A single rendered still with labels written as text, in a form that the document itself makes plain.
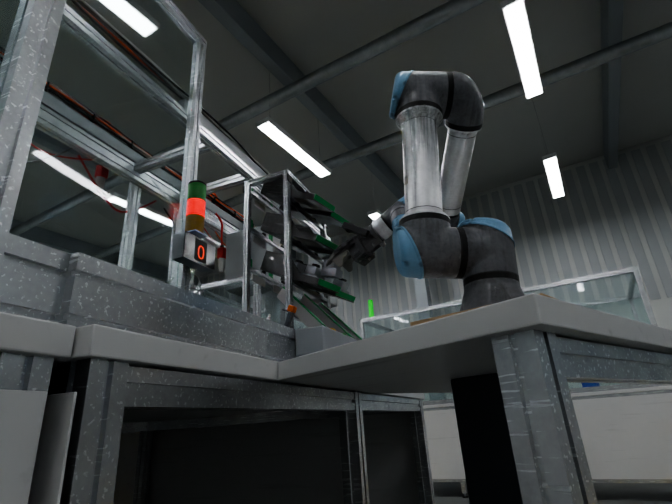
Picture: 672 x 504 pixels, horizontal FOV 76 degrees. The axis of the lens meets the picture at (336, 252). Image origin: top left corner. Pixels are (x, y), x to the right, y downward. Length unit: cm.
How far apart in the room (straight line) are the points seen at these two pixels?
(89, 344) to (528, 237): 980
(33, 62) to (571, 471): 66
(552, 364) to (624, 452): 442
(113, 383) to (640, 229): 983
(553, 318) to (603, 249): 942
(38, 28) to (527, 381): 62
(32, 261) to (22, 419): 18
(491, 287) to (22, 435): 78
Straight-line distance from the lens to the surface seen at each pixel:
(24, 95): 56
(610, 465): 489
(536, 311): 43
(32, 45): 59
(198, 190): 126
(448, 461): 514
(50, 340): 47
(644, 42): 704
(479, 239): 97
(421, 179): 101
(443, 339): 48
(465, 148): 123
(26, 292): 55
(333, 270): 148
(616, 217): 1011
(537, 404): 45
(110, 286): 60
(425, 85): 114
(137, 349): 50
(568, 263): 981
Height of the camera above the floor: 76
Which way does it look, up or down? 22 degrees up
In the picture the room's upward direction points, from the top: 4 degrees counter-clockwise
